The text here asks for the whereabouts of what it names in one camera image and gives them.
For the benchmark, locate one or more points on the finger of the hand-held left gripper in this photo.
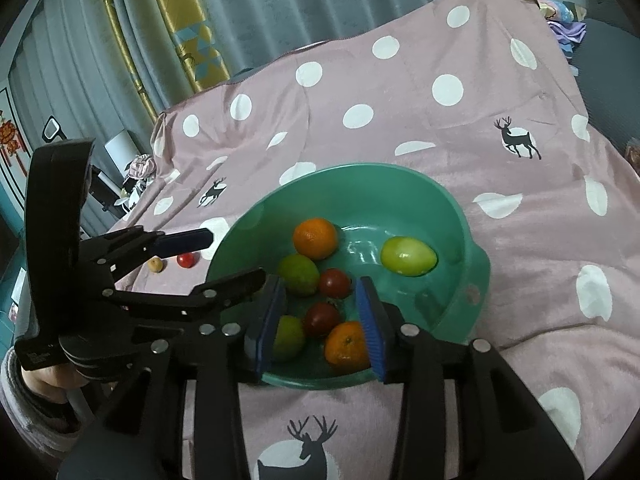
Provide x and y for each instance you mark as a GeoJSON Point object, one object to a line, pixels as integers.
{"type": "Point", "coordinates": [185, 241]}
{"type": "Point", "coordinates": [225, 290]}

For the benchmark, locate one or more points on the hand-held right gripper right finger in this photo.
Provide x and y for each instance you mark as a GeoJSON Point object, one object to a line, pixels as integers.
{"type": "Point", "coordinates": [372, 330]}

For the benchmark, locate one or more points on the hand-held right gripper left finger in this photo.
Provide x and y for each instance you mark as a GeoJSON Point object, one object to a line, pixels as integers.
{"type": "Point", "coordinates": [270, 330]}

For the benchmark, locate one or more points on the green oval fruit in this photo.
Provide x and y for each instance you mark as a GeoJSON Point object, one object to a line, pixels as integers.
{"type": "Point", "coordinates": [407, 255]}
{"type": "Point", "coordinates": [291, 337]}
{"type": "Point", "coordinates": [298, 274]}

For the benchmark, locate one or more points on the orange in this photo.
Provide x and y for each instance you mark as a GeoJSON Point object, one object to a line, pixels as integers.
{"type": "Point", "coordinates": [347, 344]}
{"type": "Point", "coordinates": [315, 237]}

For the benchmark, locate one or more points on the small yellow-brown round fruit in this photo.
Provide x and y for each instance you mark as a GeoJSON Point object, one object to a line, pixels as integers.
{"type": "Point", "coordinates": [156, 264]}

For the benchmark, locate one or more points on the dark red tomato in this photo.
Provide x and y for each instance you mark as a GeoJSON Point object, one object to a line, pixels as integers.
{"type": "Point", "coordinates": [322, 319]}

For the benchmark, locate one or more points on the red tomato with stem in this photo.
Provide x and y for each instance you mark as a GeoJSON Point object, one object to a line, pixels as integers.
{"type": "Point", "coordinates": [334, 282]}

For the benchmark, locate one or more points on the green plastic bowl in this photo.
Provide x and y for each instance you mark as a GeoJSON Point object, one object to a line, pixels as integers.
{"type": "Point", "coordinates": [425, 200]}

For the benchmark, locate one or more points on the person's left hand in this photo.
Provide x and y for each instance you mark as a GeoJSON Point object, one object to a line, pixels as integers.
{"type": "Point", "coordinates": [50, 384]}

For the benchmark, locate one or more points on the pile of clothes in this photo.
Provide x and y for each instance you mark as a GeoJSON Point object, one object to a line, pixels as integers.
{"type": "Point", "coordinates": [137, 172]}

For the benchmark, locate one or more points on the pink polka dot blanket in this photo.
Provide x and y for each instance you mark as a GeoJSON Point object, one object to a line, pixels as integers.
{"type": "Point", "coordinates": [450, 135]}

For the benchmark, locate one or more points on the gold patterned curtain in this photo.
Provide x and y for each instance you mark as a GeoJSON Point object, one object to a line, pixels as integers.
{"type": "Point", "coordinates": [185, 10]}

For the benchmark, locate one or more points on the purple cloth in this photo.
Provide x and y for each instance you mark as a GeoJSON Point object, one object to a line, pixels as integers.
{"type": "Point", "coordinates": [567, 32]}

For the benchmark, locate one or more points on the pastel patterned cloth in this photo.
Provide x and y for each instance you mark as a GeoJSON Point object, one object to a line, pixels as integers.
{"type": "Point", "coordinates": [560, 10]}

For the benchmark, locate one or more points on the red knot wall decoration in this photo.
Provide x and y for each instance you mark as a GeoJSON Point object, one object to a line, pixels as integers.
{"type": "Point", "coordinates": [11, 140]}

